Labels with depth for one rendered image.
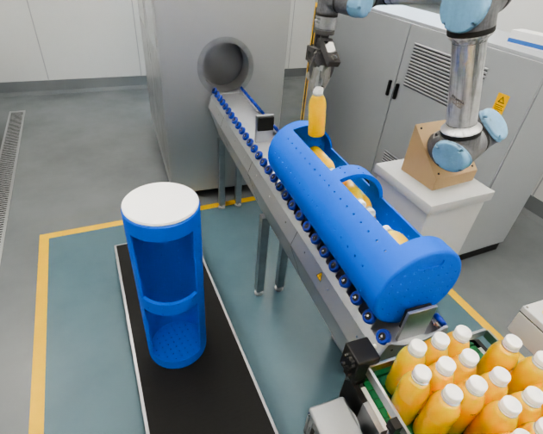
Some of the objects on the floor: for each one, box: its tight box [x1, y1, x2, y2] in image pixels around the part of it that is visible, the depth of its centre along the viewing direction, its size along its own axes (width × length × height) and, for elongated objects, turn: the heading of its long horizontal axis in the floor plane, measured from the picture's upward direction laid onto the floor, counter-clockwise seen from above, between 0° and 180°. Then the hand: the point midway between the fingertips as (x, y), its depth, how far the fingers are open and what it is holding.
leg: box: [217, 138, 225, 209], centre depth 297 cm, size 6×6×63 cm
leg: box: [254, 214, 270, 296], centre depth 225 cm, size 6×6×63 cm
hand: (318, 88), depth 143 cm, fingers closed on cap, 4 cm apart
